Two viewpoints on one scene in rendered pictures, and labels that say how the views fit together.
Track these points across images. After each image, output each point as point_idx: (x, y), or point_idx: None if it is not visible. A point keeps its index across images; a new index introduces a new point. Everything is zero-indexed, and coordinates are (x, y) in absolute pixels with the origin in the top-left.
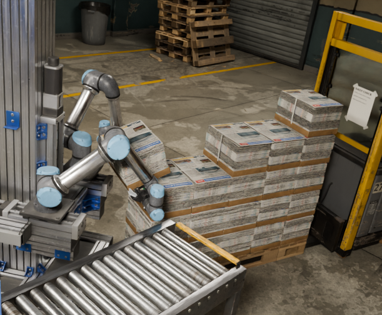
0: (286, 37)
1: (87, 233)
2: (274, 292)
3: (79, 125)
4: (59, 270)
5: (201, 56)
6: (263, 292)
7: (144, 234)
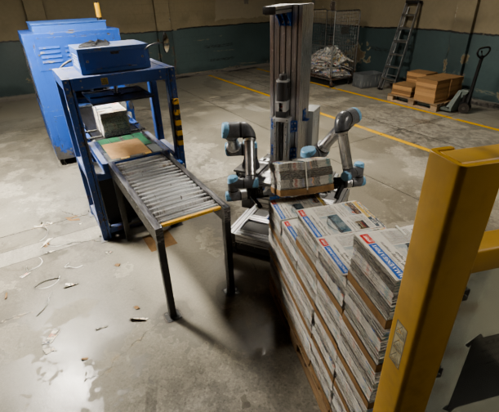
0: None
1: None
2: (264, 399)
3: (324, 146)
4: (188, 172)
5: None
6: (265, 386)
7: (212, 195)
